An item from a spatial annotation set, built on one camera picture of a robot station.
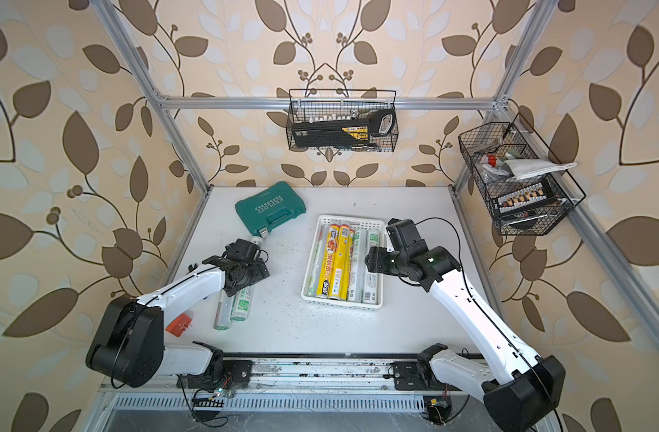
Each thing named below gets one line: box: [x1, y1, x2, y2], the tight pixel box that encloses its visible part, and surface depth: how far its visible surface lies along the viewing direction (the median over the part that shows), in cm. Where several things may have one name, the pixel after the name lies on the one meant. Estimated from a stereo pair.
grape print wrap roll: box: [213, 288, 234, 331], surface depth 84 cm
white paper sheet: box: [499, 159, 578, 180], surface depth 63 cm
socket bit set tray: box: [492, 180, 557, 216], surface depth 69 cm
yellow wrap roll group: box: [316, 223, 340, 299], surface depth 91 cm
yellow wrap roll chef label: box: [325, 223, 342, 298], surface depth 93 cm
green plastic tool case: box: [234, 180, 307, 234], surface depth 110 cm
